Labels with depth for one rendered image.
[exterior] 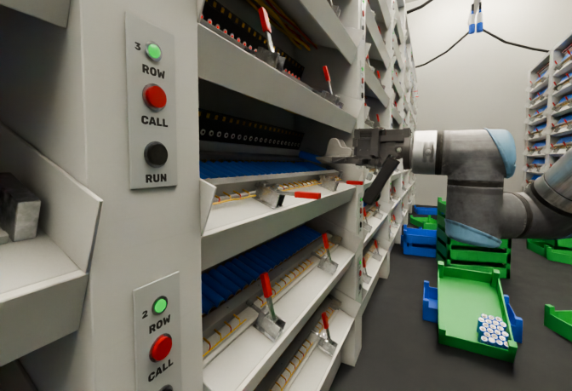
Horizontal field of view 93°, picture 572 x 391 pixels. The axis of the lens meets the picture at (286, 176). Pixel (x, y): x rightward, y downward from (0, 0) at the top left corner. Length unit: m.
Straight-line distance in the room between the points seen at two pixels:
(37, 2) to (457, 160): 0.58
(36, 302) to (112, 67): 0.15
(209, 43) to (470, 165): 0.48
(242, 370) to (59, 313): 0.25
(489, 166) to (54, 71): 0.60
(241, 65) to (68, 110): 0.18
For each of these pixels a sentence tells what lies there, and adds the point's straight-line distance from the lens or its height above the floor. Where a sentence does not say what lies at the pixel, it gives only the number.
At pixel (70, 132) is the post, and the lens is 0.23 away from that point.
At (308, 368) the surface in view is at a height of 0.16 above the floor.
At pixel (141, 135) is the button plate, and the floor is 0.63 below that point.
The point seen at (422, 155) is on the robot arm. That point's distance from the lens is 0.60.
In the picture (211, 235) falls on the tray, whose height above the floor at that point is 0.54.
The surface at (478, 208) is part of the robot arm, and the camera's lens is 0.60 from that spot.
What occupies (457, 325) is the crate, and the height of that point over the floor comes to 0.04.
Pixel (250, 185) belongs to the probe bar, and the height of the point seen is 0.58.
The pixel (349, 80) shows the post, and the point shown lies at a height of 0.84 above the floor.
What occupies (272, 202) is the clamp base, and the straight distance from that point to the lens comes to 0.39.
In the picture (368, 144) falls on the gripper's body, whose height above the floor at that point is 0.65.
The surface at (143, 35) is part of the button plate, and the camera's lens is 0.24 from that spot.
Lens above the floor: 0.61
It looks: 3 degrees down
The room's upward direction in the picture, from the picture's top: straight up
